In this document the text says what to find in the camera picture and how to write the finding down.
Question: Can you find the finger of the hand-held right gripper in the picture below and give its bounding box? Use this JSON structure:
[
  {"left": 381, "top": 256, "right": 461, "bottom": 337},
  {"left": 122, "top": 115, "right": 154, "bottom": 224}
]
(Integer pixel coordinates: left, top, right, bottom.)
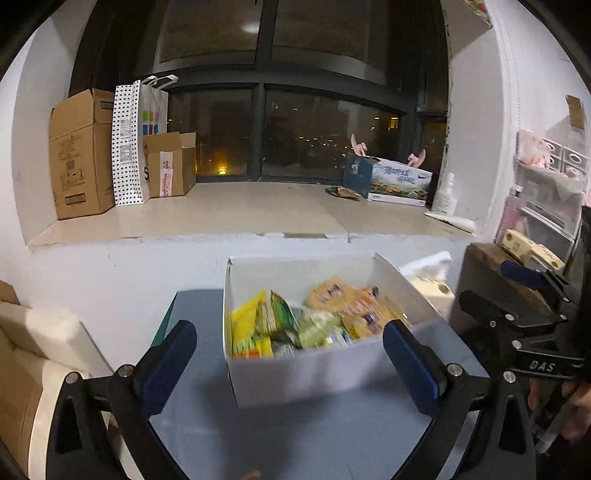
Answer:
[
  {"left": 458, "top": 290, "right": 568, "bottom": 344},
  {"left": 500, "top": 260, "right": 580, "bottom": 302}
]

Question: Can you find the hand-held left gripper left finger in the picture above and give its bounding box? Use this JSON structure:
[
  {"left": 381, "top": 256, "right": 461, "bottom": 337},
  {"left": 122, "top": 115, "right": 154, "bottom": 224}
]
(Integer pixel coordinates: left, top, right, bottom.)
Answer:
[{"left": 46, "top": 319, "right": 199, "bottom": 480}]

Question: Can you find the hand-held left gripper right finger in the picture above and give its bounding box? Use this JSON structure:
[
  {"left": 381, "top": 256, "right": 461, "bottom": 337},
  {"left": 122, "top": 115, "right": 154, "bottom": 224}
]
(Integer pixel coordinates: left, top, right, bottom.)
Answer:
[{"left": 382, "top": 319, "right": 539, "bottom": 480}]

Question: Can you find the white cardboard box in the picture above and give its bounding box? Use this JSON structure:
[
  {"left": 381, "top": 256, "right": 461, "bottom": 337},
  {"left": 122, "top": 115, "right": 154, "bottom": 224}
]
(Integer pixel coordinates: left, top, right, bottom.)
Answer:
[{"left": 223, "top": 251, "right": 446, "bottom": 409}]

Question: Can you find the yellow potato stick bag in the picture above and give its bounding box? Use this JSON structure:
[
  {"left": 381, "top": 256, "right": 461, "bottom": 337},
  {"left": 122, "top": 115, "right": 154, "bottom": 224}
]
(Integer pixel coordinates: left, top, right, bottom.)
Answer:
[{"left": 231, "top": 290, "right": 275, "bottom": 360}]

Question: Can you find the pale green snack packet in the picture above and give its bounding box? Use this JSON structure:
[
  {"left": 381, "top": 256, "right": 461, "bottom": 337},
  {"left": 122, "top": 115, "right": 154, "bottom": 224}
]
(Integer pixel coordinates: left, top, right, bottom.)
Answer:
[{"left": 295, "top": 308, "right": 354, "bottom": 350}]

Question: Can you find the person's right hand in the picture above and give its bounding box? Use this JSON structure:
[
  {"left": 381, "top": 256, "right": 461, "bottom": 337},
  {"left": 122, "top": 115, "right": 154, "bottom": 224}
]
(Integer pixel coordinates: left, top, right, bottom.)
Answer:
[{"left": 527, "top": 378, "right": 591, "bottom": 442}]

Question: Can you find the small yellow tissue pack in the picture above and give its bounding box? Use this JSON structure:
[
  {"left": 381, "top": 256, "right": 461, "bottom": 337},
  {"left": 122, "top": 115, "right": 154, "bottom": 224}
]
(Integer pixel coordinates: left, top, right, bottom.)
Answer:
[
  {"left": 496, "top": 228, "right": 536, "bottom": 264},
  {"left": 529, "top": 244, "right": 566, "bottom": 274}
]

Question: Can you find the yellow purple-print snack packet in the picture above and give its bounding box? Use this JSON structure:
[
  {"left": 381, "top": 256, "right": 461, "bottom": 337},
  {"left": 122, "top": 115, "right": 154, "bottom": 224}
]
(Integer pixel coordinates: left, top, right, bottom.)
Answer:
[
  {"left": 305, "top": 276, "right": 358, "bottom": 315},
  {"left": 339, "top": 286, "right": 411, "bottom": 341}
]

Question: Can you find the clear plastic drawer organizer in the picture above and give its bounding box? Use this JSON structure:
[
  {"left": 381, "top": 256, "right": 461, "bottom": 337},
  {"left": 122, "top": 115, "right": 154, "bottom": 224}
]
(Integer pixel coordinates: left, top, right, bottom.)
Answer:
[{"left": 496, "top": 129, "right": 591, "bottom": 278}]

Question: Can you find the flat white paper package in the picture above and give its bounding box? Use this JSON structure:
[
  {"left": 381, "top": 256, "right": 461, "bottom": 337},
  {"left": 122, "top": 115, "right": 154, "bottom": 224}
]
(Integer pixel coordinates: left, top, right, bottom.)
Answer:
[{"left": 424, "top": 210, "right": 476, "bottom": 234}]

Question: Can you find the white plastic bottle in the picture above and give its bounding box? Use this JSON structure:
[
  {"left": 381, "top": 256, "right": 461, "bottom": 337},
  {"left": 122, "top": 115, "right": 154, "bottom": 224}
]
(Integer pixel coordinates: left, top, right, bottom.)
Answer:
[{"left": 431, "top": 172, "right": 458, "bottom": 217}]

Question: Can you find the bright green snack packet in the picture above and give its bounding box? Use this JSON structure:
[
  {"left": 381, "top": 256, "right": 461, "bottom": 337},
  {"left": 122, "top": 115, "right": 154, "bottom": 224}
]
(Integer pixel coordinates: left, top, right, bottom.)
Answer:
[{"left": 269, "top": 291, "right": 301, "bottom": 335}]

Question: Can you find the open beige cardboard box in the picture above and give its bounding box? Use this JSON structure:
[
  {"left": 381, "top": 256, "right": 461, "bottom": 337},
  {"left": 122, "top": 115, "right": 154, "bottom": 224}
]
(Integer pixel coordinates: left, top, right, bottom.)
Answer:
[{"left": 0, "top": 281, "right": 116, "bottom": 462}]

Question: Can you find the long landscape-print box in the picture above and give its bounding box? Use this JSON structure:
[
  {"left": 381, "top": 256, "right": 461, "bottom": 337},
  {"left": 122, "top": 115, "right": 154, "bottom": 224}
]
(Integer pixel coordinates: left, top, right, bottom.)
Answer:
[{"left": 367, "top": 157, "right": 434, "bottom": 207}]

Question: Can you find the brown cardboard piece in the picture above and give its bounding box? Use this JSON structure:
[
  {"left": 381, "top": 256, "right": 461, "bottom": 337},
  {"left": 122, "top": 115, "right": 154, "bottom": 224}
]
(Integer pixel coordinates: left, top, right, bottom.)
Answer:
[{"left": 566, "top": 95, "right": 587, "bottom": 129}]

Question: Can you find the dark blue box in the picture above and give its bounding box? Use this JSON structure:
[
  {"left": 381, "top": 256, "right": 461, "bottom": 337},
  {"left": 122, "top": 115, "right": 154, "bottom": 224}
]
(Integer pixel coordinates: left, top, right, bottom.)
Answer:
[{"left": 342, "top": 153, "right": 374, "bottom": 198}]

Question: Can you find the small labelled cardboard box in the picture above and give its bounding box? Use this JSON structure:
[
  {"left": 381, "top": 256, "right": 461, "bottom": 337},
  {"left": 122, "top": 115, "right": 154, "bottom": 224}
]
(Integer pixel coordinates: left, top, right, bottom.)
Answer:
[{"left": 143, "top": 131, "right": 185, "bottom": 198}]

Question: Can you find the small plain cardboard box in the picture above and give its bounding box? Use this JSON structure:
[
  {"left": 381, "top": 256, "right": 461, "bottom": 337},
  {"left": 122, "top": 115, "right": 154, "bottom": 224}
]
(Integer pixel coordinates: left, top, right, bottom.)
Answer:
[{"left": 178, "top": 132, "right": 199, "bottom": 195}]

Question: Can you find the white black-dotted paper bag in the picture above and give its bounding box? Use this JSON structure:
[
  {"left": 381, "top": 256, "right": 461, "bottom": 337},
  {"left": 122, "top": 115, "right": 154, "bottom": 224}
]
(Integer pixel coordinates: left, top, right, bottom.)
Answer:
[{"left": 112, "top": 80, "right": 151, "bottom": 208}]

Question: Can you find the tall brown cardboard box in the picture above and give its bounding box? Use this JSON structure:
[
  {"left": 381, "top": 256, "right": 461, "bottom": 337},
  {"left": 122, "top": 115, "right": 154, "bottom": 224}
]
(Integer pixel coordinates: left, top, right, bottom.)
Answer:
[{"left": 48, "top": 89, "right": 116, "bottom": 221}]

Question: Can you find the white bag with coloured squares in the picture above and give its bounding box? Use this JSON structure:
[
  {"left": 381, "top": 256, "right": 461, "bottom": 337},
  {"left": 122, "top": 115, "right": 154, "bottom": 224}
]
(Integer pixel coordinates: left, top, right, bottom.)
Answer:
[{"left": 139, "top": 74, "right": 169, "bottom": 201}]

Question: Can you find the dark window frame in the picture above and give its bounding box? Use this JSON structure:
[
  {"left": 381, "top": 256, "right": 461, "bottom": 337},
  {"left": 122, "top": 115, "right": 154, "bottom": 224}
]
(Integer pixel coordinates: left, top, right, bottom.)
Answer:
[{"left": 69, "top": 0, "right": 451, "bottom": 183}]

